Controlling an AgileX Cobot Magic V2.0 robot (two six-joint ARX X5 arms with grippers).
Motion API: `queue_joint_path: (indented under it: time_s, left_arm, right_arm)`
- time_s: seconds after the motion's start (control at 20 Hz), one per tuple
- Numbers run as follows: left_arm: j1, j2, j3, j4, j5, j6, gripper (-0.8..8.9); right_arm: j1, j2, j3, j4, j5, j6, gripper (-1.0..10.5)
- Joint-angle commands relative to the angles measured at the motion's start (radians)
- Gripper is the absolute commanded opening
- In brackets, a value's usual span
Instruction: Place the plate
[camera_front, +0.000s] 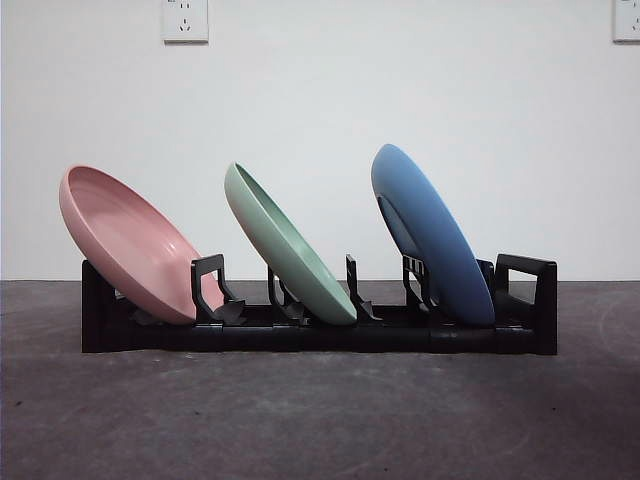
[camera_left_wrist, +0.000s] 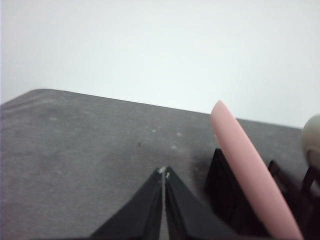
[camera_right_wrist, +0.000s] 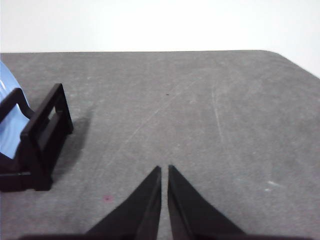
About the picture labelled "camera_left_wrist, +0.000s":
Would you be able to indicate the black plastic dish rack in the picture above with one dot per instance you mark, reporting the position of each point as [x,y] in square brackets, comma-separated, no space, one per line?
[225,190]

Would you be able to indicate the pink plate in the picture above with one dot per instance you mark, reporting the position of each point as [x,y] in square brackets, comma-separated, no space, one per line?
[245,170]

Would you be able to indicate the pale green plate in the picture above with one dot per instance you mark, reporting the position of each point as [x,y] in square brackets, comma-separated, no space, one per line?
[311,135]

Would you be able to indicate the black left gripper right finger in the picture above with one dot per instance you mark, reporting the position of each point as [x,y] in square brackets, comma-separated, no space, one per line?
[185,215]

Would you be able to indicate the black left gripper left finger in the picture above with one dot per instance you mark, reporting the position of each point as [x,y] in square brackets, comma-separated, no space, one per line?
[140,215]

